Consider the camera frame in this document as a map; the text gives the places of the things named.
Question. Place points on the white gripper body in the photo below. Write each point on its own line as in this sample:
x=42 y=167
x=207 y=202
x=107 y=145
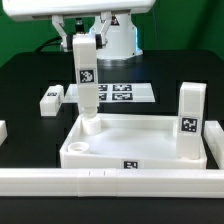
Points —
x=25 y=10

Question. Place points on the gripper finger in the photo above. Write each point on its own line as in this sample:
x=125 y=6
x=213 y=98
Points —
x=58 y=23
x=100 y=37

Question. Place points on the white desk top tray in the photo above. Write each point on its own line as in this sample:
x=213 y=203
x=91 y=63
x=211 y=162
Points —
x=129 y=142

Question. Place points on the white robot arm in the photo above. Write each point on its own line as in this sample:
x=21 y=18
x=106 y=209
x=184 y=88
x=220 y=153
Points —
x=112 y=21

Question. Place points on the white block left edge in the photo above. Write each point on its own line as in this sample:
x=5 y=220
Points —
x=3 y=131

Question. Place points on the white marker base plate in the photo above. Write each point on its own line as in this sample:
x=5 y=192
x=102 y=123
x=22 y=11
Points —
x=111 y=93

